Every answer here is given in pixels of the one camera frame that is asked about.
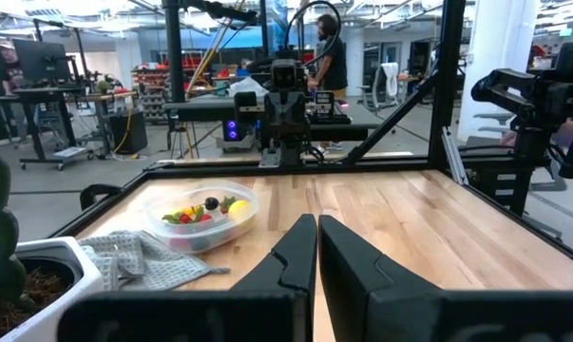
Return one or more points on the black pole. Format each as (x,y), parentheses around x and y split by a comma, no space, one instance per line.
(174,47)

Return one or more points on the yellow lemon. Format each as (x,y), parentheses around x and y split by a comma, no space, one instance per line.
(241,210)

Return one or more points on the black box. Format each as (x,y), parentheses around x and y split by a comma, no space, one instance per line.
(129,133)

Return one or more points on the black robot arm on stand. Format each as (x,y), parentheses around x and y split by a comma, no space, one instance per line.
(528,95)

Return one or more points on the small yellow orange pepper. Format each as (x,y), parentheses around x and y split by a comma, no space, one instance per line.
(189,211)

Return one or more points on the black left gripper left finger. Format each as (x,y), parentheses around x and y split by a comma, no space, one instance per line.
(291,266)

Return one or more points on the black table clamp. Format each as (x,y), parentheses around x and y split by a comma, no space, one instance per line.
(89,192)

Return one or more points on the person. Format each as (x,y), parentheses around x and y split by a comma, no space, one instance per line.
(10,71)
(336,62)

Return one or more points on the black desk monitor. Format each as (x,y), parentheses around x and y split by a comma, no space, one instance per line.
(41,59)

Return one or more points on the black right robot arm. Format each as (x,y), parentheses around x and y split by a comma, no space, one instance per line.
(288,154)

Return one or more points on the white office chair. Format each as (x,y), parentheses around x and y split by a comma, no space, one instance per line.
(390,78)

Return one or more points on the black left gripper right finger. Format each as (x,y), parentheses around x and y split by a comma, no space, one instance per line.
(352,266)

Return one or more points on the clear plastic tupperware container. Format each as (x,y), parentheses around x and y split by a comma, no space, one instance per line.
(248,228)

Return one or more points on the brown potting soil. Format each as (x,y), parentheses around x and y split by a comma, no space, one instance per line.
(10,318)

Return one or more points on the black standing desk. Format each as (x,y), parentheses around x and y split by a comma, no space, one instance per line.
(43,92)

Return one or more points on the grey waffle cloth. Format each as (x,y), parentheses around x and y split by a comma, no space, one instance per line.
(148,266)

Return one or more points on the dark grey desk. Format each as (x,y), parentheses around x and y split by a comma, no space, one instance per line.
(362,126)

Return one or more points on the white hexagonal plant pot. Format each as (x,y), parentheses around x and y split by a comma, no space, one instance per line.
(84,280)

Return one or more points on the red strawberry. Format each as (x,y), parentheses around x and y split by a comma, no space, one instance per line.
(205,218)
(226,204)
(185,219)

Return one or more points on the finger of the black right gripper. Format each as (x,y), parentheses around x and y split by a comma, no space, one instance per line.
(296,116)
(276,116)

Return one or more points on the shelf with red bins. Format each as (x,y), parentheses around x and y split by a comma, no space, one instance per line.
(150,81)

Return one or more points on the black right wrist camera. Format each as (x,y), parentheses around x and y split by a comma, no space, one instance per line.
(284,76)

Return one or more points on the black aluminium table frame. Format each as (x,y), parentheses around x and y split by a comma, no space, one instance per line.
(450,95)

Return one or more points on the dark grape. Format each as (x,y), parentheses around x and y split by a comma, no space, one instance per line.
(211,203)

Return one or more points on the grey desk top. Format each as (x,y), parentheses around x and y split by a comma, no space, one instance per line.
(205,107)

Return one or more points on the white plastic bag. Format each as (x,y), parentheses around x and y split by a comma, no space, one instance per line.
(247,88)

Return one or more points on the computer tower purple lights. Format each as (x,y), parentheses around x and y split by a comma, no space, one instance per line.
(232,130)

